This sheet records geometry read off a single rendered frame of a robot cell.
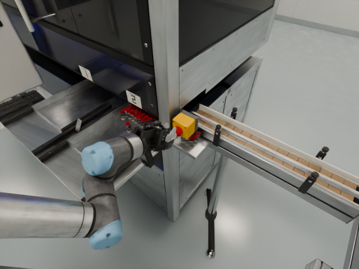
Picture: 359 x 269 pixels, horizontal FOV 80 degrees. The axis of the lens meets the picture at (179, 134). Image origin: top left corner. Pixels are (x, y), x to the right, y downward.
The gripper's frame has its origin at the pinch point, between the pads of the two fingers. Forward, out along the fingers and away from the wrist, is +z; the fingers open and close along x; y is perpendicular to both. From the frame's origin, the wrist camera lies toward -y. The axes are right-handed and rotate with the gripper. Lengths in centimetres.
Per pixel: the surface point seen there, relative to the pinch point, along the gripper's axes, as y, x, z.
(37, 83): -18, 105, 2
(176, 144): -8.2, 2.6, 9.2
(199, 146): -5.9, -5.9, 14.2
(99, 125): -13.0, 37.5, -2.8
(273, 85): 4, 15, 243
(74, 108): -13, 58, -2
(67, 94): -12, 71, 2
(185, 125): 5.2, -2.7, 2.2
